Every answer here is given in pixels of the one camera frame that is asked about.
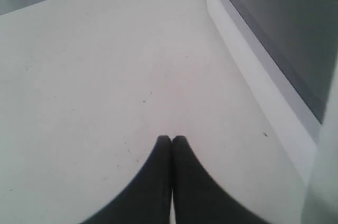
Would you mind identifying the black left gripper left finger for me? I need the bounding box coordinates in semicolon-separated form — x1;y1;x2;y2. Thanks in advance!
84;135;172;223

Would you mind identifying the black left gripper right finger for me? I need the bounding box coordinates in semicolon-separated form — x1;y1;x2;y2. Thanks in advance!
172;136;258;223

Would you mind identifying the white framed grey panel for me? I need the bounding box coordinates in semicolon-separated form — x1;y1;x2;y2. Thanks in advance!
206;0;337;223

